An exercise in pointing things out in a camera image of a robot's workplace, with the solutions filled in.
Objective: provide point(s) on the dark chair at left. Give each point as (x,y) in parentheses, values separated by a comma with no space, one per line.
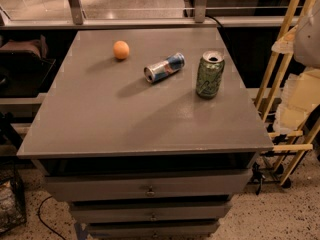
(24,67)

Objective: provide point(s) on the orange fruit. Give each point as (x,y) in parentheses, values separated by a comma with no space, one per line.
(121,50)

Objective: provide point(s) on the middle grey drawer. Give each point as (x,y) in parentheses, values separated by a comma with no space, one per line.
(151,212)

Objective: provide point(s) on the grey drawer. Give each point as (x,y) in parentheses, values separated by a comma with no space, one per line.
(151,212)
(140,186)
(153,230)

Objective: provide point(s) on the green soda can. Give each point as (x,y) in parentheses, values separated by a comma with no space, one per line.
(209,75)

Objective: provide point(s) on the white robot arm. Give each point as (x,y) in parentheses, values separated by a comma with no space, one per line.
(307,38)

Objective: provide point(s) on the blue silver energy drink can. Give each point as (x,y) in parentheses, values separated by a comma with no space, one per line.
(160,70)

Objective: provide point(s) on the black wire basket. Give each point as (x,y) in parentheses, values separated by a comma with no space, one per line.
(12,198)

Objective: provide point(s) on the grey drawer cabinet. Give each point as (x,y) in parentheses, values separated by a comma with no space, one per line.
(102,117)

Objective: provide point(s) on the metal window frame rail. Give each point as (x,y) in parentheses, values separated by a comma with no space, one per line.
(90,14)

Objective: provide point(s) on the top grey drawer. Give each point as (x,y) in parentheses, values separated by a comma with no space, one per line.
(140,186)

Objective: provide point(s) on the bottom grey drawer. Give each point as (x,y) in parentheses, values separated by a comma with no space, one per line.
(153,230)

